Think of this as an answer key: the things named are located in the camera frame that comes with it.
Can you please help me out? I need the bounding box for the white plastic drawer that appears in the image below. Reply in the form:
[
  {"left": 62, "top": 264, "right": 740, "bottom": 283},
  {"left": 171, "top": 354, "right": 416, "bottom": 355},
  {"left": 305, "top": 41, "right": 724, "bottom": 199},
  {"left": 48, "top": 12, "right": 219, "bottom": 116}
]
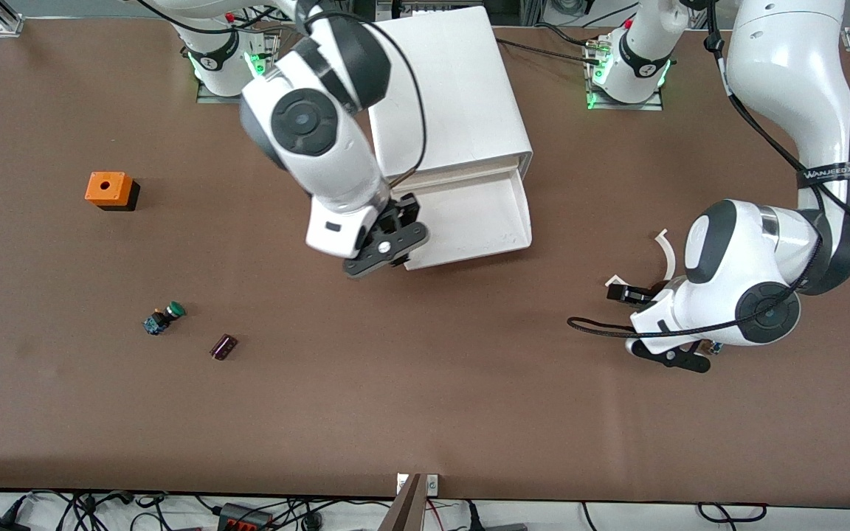
[{"left": 395, "top": 166, "right": 533, "bottom": 271}]

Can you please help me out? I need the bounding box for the white drawer cabinet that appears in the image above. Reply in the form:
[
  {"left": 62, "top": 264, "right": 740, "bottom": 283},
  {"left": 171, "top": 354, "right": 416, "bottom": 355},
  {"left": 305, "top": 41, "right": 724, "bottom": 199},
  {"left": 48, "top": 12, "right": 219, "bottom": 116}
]
[{"left": 366, "top": 6, "right": 534, "bottom": 185}]

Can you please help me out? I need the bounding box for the green push button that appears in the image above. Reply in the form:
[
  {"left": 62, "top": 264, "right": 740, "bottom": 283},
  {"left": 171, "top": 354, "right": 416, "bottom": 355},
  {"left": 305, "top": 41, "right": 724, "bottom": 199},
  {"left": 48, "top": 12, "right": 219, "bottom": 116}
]
[{"left": 142, "top": 301, "right": 187, "bottom": 336}]

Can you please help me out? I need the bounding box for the white curved plastic clip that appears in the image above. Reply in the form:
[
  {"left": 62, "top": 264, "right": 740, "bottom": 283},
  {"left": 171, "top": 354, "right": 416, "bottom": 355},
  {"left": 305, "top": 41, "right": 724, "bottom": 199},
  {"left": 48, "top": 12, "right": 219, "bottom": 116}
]
[{"left": 606, "top": 229, "right": 680, "bottom": 290}]

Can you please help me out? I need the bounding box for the orange box with hole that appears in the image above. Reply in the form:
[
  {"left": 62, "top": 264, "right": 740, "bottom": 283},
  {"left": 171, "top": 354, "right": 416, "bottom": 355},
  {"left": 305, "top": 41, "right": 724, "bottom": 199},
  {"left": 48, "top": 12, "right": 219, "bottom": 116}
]
[{"left": 85, "top": 171, "right": 141, "bottom": 212}]

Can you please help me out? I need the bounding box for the black power strip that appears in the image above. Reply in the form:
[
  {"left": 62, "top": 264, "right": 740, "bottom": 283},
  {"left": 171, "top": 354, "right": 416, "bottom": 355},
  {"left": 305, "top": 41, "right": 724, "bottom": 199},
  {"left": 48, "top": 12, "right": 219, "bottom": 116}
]
[{"left": 217, "top": 503, "right": 275, "bottom": 531}]

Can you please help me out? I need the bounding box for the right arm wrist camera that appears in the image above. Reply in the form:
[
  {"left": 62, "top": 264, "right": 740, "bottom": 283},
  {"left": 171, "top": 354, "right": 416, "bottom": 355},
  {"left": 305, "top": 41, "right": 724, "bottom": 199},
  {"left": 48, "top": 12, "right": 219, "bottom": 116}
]
[{"left": 342, "top": 223, "right": 430, "bottom": 280}]

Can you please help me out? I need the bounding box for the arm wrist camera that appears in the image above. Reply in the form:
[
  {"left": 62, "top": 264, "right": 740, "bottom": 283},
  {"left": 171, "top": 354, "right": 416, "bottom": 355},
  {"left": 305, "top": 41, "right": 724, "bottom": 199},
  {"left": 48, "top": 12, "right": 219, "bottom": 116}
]
[
  {"left": 342, "top": 223, "right": 430, "bottom": 280},
  {"left": 626, "top": 338, "right": 712, "bottom": 373}
]

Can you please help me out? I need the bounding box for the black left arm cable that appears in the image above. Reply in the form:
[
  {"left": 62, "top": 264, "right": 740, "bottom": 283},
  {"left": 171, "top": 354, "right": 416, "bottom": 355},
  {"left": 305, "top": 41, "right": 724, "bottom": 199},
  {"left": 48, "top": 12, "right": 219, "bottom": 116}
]
[{"left": 567, "top": 0, "right": 850, "bottom": 340}]

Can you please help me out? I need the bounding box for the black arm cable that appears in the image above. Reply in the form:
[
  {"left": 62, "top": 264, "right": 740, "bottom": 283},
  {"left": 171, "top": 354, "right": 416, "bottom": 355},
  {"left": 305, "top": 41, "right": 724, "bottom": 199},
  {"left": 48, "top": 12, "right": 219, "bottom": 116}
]
[
  {"left": 567, "top": 0, "right": 850, "bottom": 340},
  {"left": 300, "top": 0, "right": 428, "bottom": 189}
]

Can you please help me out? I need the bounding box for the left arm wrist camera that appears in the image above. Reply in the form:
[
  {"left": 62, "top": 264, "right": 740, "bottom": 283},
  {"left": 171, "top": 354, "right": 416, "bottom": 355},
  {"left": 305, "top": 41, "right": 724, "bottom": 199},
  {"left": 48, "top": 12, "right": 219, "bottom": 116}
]
[{"left": 626, "top": 338, "right": 712, "bottom": 373}]

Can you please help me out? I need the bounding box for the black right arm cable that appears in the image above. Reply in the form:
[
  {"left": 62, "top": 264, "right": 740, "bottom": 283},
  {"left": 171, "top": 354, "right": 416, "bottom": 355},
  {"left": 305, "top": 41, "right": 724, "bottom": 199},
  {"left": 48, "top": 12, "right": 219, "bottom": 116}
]
[{"left": 300, "top": 0, "right": 428, "bottom": 189}]

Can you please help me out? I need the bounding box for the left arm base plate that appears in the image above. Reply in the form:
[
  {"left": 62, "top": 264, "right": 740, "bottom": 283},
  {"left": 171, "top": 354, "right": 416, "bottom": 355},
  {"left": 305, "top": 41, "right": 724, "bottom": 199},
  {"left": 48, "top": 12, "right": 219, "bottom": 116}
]
[{"left": 586, "top": 29, "right": 666, "bottom": 111}]

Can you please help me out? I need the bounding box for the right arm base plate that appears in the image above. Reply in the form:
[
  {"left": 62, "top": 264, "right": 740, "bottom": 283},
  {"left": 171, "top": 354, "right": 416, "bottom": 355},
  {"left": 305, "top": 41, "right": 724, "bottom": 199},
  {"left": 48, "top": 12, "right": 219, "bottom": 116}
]
[{"left": 196, "top": 33, "right": 280, "bottom": 105}]

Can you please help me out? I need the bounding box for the black base cable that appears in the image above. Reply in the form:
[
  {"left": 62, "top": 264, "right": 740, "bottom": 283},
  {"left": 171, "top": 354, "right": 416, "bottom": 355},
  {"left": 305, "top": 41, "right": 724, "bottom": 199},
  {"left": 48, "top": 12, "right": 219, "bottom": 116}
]
[
  {"left": 534, "top": 22, "right": 599, "bottom": 46},
  {"left": 497, "top": 38, "right": 603, "bottom": 66}
]

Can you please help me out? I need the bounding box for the black looped cable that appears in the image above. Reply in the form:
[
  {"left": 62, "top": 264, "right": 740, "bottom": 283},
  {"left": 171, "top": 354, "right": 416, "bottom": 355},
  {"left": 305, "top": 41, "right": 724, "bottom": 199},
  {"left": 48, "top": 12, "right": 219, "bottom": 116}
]
[{"left": 697, "top": 502, "right": 769, "bottom": 524}]

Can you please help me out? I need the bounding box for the brown camera stand pole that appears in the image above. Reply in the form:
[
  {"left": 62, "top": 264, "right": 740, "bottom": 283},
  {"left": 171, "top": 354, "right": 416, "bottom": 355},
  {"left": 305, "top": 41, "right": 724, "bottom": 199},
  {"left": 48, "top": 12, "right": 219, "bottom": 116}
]
[{"left": 379, "top": 473, "right": 426, "bottom": 531}]

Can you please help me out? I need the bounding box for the black cable bundle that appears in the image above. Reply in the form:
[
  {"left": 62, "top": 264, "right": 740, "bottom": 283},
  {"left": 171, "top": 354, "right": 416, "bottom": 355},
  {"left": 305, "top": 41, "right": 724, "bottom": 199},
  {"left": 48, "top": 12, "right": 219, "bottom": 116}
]
[{"left": 0, "top": 490, "right": 396, "bottom": 531}]

